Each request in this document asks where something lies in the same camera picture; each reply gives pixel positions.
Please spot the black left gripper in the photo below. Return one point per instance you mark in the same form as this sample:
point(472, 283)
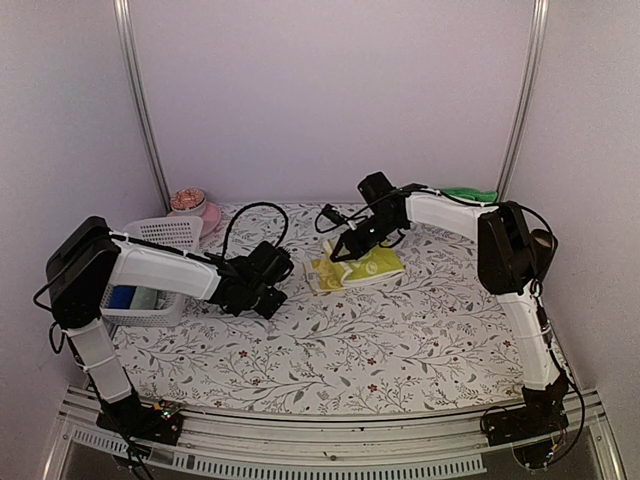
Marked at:
point(272, 303)

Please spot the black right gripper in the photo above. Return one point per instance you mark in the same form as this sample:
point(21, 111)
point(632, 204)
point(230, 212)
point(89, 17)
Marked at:
point(355, 246)

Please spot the yellow-green crocodile towel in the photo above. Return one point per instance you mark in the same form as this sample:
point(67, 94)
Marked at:
point(325, 276)

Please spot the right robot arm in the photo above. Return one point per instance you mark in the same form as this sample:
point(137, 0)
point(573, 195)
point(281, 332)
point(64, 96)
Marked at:
point(512, 262)

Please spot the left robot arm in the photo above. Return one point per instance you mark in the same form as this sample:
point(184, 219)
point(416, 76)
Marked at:
point(94, 258)

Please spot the pink plate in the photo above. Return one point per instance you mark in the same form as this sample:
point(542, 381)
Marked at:
point(208, 212)

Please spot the green microfiber towel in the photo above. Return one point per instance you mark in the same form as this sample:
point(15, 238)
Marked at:
point(471, 195)

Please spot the light green rolled towel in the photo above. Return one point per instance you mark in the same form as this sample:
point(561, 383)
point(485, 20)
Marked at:
point(150, 299)

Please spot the blue rolled towel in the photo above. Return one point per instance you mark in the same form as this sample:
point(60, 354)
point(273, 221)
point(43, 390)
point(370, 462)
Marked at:
point(121, 297)

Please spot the white plastic basket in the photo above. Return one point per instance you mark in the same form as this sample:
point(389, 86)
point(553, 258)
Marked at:
point(155, 256)

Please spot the floral patterned table mat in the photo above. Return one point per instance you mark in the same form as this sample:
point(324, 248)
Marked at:
point(430, 339)

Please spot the dark brown cylinder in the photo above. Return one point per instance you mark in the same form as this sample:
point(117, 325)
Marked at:
point(543, 245)

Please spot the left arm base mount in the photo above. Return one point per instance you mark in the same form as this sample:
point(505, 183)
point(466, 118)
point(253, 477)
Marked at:
point(130, 418)

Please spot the aluminium front rail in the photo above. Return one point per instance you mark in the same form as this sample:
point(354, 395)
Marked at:
point(222, 444)

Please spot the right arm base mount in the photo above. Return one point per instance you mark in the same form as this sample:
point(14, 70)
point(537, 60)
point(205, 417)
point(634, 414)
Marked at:
point(502, 425)

